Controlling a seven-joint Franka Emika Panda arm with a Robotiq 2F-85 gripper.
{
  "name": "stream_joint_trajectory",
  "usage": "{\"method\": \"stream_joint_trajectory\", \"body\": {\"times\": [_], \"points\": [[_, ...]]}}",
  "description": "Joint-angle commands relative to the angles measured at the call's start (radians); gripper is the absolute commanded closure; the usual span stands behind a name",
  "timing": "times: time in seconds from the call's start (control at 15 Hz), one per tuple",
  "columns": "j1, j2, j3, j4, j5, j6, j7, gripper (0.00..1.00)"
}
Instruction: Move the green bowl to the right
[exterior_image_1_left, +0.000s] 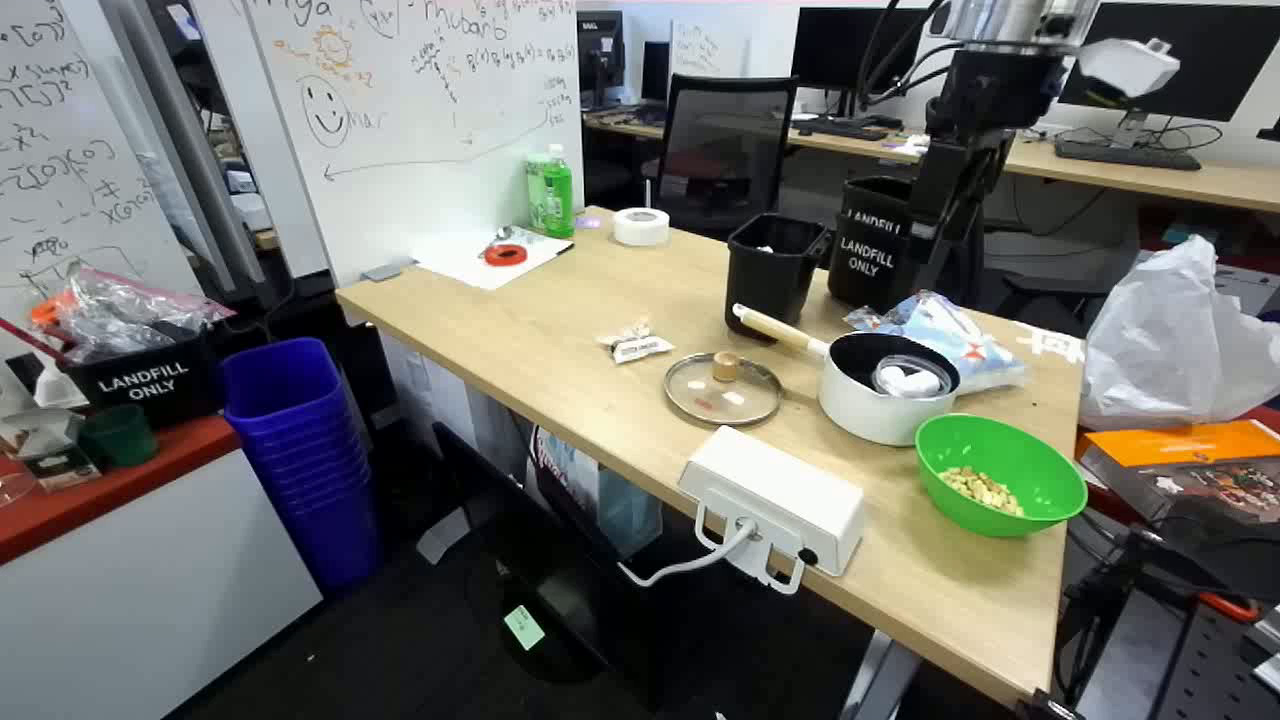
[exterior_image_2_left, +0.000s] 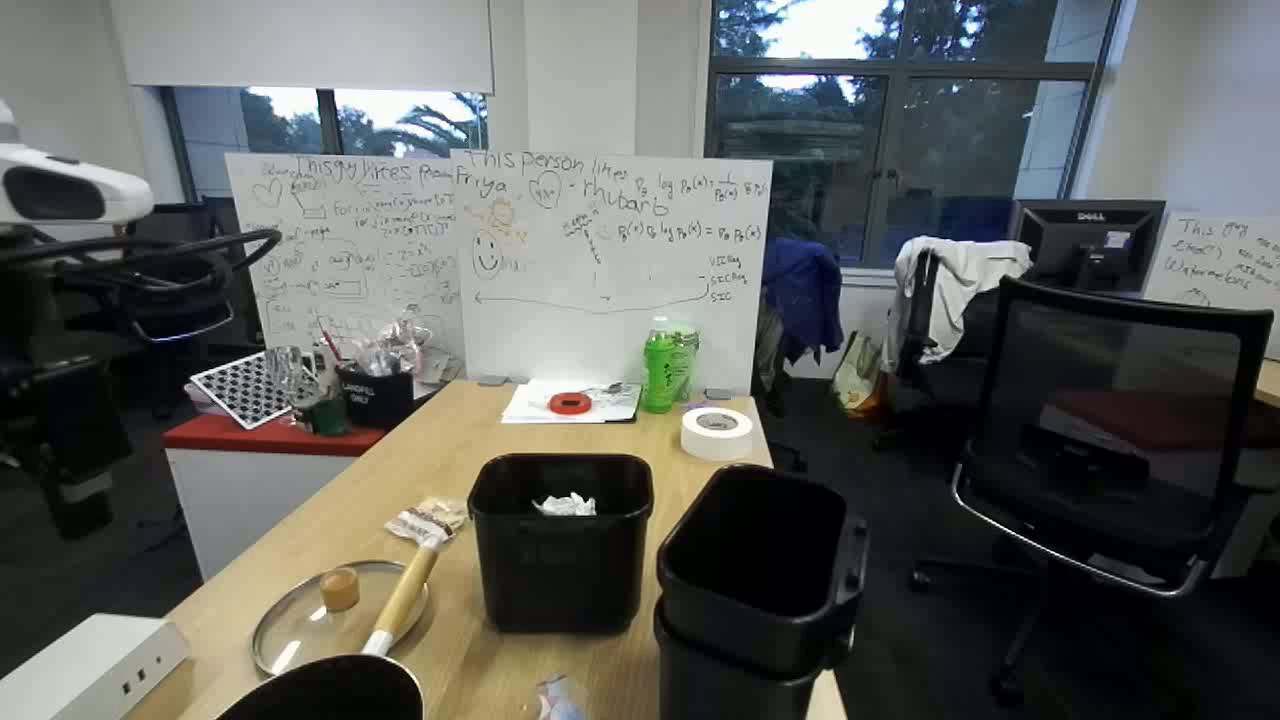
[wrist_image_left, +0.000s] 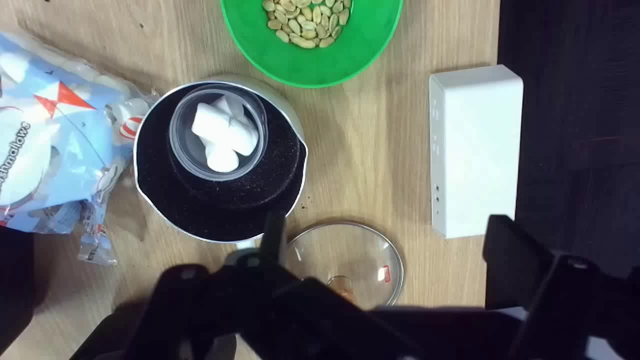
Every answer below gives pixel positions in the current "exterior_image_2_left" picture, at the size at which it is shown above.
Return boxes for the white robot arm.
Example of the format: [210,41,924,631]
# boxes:
[0,106,280,541]

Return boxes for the green wipes bottle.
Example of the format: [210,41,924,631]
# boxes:
[641,317,699,414]

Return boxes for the red tape roll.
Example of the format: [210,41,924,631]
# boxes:
[548,393,593,415]

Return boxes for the white tape roll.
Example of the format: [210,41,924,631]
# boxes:
[682,408,756,463]

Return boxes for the right whiteboard with drawings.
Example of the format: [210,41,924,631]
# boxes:
[458,154,774,393]

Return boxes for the blue jacket on chair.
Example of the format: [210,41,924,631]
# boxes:
[766,236,844,361]

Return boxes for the small black bin with paper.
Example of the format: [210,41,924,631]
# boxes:
[467,454,653,635]

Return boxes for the stacked black landfill bins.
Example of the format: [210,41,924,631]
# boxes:
[656,463,867,720]

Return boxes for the black bin with clutter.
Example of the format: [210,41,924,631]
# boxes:
[318,320,433,430]

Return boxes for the small snack wrapper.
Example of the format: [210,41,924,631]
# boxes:
[387,496,467,550]

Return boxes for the left whiteboard with writing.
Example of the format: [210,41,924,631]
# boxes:
[225,154,466,389]

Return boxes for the chair with white cloth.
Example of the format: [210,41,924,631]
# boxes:
[896,236,1033,366]

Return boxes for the green cup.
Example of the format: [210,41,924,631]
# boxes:
[299,396,352,437]

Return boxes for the clear plastic wrapper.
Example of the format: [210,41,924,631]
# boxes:
[536,675,589,720]

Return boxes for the checkerboard calibration sheet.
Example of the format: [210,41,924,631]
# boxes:
[193,352,294,434]

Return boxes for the glass lid with wooden knob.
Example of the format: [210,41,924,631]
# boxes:
[249,562,399,675]

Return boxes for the white cabinet with red top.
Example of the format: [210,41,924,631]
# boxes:
[165,415,380,579]

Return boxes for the white roller blind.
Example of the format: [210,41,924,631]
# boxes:
[110,0,491,94]

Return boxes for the black mesh office chair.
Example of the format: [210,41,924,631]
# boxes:
[907,280,1272,705]

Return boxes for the black computer monitor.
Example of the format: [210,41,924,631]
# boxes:
[1012,199,1163,293]

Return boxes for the white control box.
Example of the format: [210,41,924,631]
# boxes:
[0,612,188,720]

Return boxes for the white pot with wooden handle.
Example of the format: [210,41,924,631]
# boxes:
[216,543,444,720]

